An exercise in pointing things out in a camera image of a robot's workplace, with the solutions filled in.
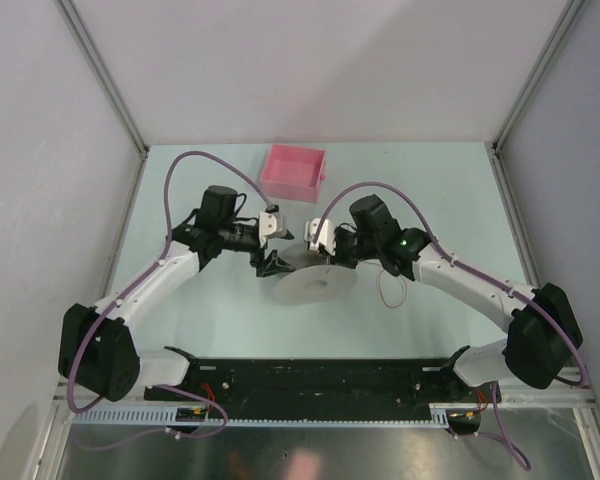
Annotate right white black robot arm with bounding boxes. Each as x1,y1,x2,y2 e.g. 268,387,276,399
307,195,583,401

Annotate grey slotted cable duct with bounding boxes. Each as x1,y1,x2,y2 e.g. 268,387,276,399
74,404,449,429

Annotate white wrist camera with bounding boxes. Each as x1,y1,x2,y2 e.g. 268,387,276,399
257,204,289,248
303,218,336,256

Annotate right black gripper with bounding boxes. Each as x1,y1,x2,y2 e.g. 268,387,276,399
319,227,380,270

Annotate aluminium corner post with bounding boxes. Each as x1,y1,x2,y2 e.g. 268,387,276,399
53,0,148,157
492,0,590,151

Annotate purple cable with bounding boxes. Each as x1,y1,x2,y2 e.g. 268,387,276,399
66,151,281,451
312,181,592,472

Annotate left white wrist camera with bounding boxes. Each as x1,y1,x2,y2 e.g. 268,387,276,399
257,204,289,248

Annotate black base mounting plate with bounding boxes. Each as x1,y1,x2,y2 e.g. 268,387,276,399
144,357,502,402

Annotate pink plastic box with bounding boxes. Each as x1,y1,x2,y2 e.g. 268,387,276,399
260,144,326,204

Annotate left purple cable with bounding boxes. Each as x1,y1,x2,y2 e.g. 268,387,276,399
66,151,281,451

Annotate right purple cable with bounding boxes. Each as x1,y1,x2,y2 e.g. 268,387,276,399
312,181,592,472

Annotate left aluminium corner post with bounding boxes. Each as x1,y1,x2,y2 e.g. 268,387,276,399
53,0,148,157

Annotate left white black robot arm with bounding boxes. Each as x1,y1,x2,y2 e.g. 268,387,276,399
58,186,294,402

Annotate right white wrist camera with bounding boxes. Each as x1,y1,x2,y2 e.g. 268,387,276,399
303,218,336,256

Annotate white plastic spool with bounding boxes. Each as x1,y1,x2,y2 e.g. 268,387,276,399
273,244,358,305

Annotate orange wire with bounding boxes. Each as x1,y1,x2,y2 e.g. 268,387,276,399
376,267,409,310

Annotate right aluminium corner post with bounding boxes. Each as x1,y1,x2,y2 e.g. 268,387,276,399
492,0,590,151

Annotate aluminium frame rail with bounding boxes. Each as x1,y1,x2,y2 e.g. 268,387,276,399
52,365,597,407

